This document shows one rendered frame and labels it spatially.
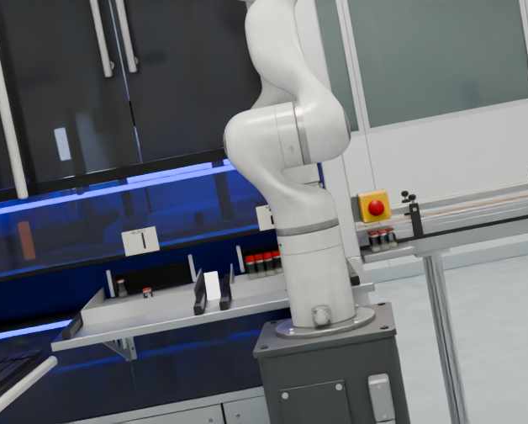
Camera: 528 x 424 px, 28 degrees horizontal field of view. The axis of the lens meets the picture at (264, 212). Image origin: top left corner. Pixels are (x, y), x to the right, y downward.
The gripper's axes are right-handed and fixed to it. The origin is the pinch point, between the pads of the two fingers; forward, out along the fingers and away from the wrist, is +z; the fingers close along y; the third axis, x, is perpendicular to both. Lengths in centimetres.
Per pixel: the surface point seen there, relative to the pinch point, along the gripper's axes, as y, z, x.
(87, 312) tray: 53, 1, -4
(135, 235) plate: 42, -12, -29
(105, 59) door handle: 40, -56, -22
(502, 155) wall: -154, 6, -490
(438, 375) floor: -51, 85, -230
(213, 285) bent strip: 23.6, 0.9, -7.1
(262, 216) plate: 10.0, -11.2, -29.2
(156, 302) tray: 36.7, 1.9, -3.6
